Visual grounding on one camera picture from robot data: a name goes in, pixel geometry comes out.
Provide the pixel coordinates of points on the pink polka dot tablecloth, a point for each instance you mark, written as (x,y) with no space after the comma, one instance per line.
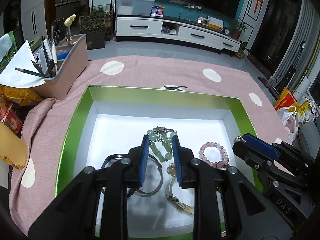
(150,72)

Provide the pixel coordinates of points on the bunch of pens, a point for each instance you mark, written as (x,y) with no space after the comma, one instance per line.
(50,60)

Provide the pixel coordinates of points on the dark pencil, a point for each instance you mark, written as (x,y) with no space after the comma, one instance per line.
(30,72)

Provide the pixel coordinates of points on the green white tissue pack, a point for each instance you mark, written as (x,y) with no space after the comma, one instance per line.
(6,50)

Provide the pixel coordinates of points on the red snack packet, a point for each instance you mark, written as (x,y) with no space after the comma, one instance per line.
(10,117)

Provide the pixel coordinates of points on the yellow red paper bag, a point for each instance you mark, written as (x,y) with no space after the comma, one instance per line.
(285,100)

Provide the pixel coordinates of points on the yellow hand-shaped back scratcher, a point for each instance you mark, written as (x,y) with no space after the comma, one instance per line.
(70,20)

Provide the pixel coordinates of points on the silver metal bangle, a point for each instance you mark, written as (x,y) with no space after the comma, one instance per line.
(160,180)

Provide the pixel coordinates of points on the green cardboard box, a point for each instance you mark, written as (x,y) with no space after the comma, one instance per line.
(75,130)

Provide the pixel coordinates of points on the white paper sheets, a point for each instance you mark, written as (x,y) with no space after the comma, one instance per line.
(17,65)

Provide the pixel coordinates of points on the white tall cabinet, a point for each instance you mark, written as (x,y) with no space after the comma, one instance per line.
(37,7)

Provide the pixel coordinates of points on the small white display device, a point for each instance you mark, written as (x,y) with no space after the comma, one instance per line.
(203,21)

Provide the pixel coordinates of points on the yellow snack bag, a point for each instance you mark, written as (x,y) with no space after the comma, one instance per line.
(20,96)

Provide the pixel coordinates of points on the grey striped curtain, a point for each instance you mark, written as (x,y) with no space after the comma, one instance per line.
(295,42)

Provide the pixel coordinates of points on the yellow white box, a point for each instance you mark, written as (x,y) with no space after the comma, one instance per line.
(215,23)

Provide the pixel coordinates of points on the white plastic bag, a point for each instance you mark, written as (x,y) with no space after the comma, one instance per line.
(290,122)

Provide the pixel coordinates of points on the yellow bear bottle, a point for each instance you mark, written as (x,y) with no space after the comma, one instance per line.
(10,150)

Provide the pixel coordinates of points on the white tv cabinet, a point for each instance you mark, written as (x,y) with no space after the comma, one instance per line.
(140,27)

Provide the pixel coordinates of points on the white power strip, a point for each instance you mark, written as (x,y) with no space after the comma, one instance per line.
(193,5)

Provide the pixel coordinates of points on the dark door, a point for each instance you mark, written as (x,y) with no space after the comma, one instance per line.
(275,25)

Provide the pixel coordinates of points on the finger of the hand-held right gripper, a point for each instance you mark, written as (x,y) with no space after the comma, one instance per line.
(262,146)
(250,155)

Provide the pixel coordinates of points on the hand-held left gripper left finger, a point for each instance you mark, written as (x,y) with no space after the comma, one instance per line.
(143,160)

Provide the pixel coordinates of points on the blue printed card stand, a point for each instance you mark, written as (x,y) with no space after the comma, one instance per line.
(157,11)

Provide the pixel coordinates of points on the pink organizer bin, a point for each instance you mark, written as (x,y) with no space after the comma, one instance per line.
(70,65)

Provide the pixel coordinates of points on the clear plastic storage box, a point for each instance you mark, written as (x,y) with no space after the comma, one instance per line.
(135,7)

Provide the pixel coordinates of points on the small alarm clock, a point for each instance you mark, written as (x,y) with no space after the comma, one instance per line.
(226,30)

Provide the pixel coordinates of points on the tall potted plant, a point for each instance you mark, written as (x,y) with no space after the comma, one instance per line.
(237,28)

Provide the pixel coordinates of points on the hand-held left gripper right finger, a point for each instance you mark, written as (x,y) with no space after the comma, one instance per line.
(177,160)

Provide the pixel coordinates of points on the fenced floor plants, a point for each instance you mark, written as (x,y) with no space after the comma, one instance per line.
(95,20)

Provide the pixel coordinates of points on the small potted plant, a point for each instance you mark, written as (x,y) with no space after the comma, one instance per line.
(242,50)

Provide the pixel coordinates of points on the cream white wrist watch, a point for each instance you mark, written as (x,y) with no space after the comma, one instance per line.
(185,206)

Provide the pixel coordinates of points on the black band watch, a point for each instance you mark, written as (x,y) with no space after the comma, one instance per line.
(110,157)

